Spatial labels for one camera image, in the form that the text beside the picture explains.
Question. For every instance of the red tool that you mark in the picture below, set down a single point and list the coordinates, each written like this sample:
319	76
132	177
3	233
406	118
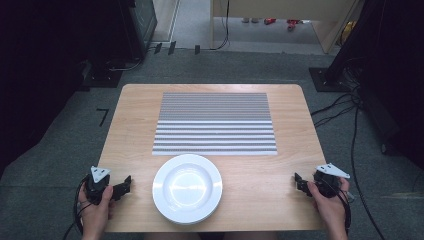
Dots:
292	24
269	21

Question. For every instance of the white small objects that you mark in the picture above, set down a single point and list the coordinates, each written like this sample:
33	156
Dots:
250	20

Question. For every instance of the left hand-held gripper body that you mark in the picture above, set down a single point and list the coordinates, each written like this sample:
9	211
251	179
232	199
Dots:
96	186

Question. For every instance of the person's right hand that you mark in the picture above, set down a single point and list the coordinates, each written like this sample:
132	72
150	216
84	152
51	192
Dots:
330	210

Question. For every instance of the black cabinet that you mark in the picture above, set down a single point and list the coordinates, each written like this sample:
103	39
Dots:
141	26

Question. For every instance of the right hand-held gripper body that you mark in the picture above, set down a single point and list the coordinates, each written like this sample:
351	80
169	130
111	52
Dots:
328	185

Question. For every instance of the yellow object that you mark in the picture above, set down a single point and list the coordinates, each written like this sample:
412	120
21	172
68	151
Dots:
348	31

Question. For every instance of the grey striped placemat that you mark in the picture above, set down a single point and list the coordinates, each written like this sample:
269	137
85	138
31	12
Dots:
215	123

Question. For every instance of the person's left hand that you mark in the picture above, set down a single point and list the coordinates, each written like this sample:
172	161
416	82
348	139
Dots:
95	216

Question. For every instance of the light wooden desk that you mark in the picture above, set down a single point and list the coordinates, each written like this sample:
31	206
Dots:
283	8

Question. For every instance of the white round plate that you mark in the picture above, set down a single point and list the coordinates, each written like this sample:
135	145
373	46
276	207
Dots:
187	188

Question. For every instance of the black stand base plate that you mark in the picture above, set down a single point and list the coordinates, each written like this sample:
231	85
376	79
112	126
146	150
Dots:
101	78
328	81

